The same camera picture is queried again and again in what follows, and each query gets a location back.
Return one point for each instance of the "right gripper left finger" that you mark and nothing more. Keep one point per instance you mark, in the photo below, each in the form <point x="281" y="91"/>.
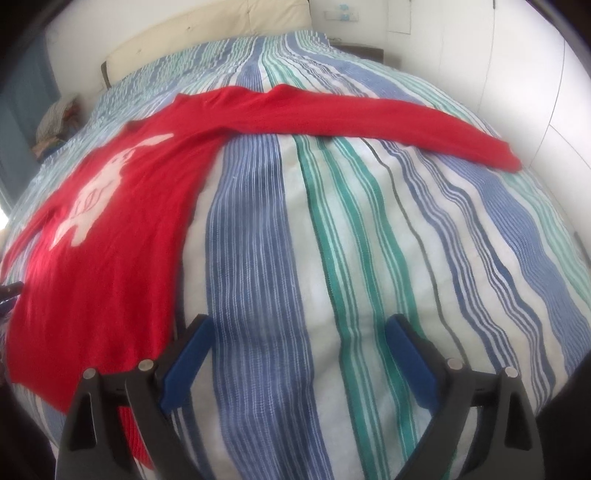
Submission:
<point x="93" y="443"/>

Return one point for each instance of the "cream padded headboard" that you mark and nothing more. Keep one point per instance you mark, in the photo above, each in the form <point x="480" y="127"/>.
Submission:
<point x="207" y="23"/>

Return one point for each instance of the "teal window curtain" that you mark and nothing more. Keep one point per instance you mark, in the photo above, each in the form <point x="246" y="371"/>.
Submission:
<point x="28" y="89"/>

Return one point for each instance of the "red knit sweater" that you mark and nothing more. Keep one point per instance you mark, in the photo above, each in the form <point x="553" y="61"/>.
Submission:
<point x="106" y="246"/>

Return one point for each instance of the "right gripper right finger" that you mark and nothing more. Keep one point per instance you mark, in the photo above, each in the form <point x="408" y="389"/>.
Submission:
<point x="506" y="444"/>

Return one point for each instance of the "striped blue green bedspread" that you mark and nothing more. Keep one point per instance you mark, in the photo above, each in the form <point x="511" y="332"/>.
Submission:
<point x="300" y="248"/>

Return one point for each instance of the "wall power socket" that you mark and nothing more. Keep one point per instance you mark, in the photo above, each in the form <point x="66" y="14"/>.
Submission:
<point x="341" y="13"/>

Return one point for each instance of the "white wardrobe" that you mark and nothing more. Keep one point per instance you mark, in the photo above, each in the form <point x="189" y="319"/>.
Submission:
<point x="509" y="64"/>

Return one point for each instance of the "dark bedside table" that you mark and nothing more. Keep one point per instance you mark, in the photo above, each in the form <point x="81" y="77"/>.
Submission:
<point x="362" y="51"/>

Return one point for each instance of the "pile of clothes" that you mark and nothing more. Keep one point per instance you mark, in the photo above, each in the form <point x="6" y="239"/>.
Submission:
<point x="61" y="122"/>

